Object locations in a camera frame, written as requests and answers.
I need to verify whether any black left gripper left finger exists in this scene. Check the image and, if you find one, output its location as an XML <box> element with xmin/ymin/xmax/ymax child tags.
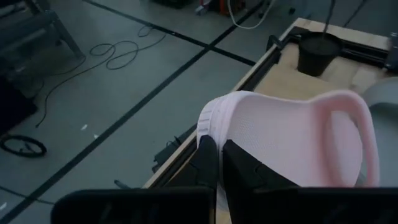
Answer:
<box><xmin>164</xmin><ymin>135</ymin><xmax>218</xmax><ymax>189</ymax></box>

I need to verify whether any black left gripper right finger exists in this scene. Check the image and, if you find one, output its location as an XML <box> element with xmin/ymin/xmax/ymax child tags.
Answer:
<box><xmin>222</xmin><ymin>139</ymin><xmax>301</xmax><ymax>189</ymax></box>

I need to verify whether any pink rubber slide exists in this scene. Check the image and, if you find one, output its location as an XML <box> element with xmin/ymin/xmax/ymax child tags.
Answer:
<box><xmin>197</xmin><ymin>89</ymin><xmax>381</xmax><ymax>224</ymax></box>

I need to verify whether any grey rubber slide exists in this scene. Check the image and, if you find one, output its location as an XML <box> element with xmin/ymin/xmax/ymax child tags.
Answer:
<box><xmin>362</xmin><ymin>77</ymin><xmax>398</xmax><ymax>187</ymax></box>

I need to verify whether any green plant in black pot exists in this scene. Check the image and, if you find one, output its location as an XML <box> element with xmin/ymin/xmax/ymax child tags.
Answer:
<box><xmin>297</xmin><ymin>0</ymin><xmax>343</xmax><ymax>78</ymax></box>

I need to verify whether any red utility cart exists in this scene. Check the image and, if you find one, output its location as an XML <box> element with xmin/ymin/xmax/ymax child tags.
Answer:
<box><xmin>195</xmin><ymin>0</ymin><xmax>259</xmax><ymax>17</ymax></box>

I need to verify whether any black floor box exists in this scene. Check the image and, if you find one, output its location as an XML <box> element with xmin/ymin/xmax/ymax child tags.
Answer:
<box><xmin>0</xmin><ymin>77</ymin><xmax>39</xmax><ymax>135</ymax></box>

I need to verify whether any grey metal furniture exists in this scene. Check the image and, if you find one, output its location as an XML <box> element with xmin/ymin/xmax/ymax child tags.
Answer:
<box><xmin>0</xmin><ymin>0</ymin><xmax>87</xmax><ymax>82</ymax></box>

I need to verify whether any looped black floor cable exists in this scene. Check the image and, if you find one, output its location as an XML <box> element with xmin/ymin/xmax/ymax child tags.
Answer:
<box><xmin>35</xmin><ymin>24</ymin><xmax>167</xmax><ymax>128</ymax></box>

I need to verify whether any long white floor cable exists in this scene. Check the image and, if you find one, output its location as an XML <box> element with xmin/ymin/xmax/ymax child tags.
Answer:
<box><xmin>226</xmin><ymin>0</ymin><xmax>277</xmax><ymax>30</ymax></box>

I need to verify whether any black ring wheel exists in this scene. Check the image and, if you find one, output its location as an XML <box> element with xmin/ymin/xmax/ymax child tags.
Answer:
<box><xmin>0</xmin><ymin>134</ymin><xmax>47</xmax><ymax>158</ymax></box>

